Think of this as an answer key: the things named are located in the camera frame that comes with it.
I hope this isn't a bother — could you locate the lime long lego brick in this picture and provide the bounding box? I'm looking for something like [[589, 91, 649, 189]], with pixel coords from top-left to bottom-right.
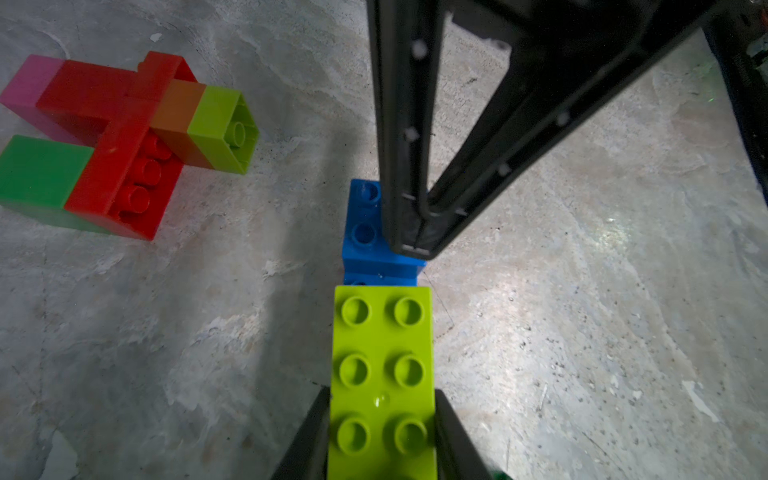
[[327, 286, 438, 480]]

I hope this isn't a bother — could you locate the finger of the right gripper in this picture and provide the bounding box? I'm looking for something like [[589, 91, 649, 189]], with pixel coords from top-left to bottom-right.
[[366, 1, 447, 258], [419, 1, 720, 260]]

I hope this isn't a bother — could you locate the lime small lego brick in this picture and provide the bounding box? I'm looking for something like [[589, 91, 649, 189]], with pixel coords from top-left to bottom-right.
[[187, 85, 259, 175]]

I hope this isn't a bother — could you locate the orange lego brick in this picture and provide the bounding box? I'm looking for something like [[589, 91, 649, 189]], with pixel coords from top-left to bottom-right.
[[151, 79, 213, 169]]

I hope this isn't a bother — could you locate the pink lego brick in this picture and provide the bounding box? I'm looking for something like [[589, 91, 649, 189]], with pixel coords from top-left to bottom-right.
[[1, 54, 82, 145]]

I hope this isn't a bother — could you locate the blue lego brick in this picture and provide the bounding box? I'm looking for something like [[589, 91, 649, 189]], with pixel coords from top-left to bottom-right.
[[342, 179, 427, 287]]

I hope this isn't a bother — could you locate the long red lego brick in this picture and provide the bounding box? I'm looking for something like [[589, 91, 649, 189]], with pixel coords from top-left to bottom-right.
[[36, 51, 195, 241]]

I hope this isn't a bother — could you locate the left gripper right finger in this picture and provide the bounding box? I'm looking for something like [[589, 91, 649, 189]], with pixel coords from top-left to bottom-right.
[[435, 389, 492, 480]]

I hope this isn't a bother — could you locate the dark green lego brick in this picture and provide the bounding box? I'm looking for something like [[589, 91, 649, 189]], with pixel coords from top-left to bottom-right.
[[1, 135, 108, 234]]

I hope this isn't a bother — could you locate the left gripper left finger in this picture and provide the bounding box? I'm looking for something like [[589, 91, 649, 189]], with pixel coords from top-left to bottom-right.
[[271, 386, 331, 480]]

